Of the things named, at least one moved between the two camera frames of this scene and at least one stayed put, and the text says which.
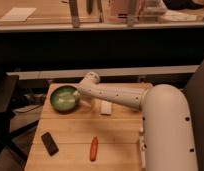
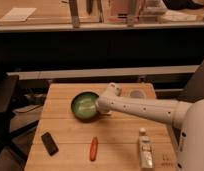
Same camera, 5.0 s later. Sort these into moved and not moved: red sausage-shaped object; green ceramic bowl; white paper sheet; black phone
Moved: green ceramic bowl
Not moved: white paper sheet; red sausage-shaped object; black phone
